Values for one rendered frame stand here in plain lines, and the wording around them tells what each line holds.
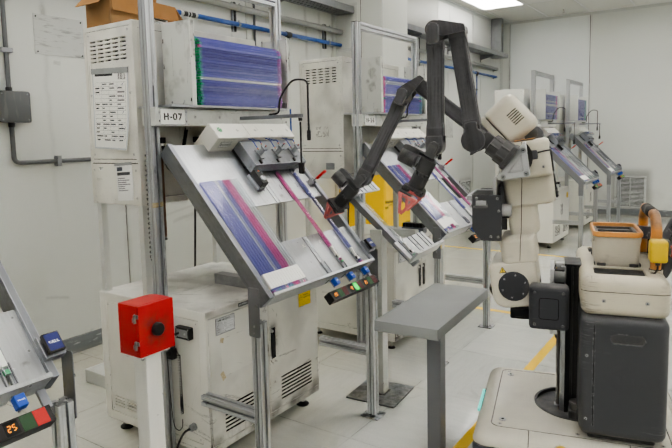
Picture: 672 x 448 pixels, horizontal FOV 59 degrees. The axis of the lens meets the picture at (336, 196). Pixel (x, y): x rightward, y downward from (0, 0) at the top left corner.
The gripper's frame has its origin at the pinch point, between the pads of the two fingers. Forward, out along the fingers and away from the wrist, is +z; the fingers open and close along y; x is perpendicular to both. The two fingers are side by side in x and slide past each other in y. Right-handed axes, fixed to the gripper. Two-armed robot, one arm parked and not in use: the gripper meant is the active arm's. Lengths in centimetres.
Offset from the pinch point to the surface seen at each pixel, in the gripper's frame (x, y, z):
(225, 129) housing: -45, 34, -7
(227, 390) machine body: 37, 49, 53
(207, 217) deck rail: -11, 60, 4
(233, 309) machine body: 14, 45, 32
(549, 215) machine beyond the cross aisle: 25, -441, 47
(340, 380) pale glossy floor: 54, -37, 76
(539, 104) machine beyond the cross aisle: -73, -450, -23
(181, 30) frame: -76, 50, -28
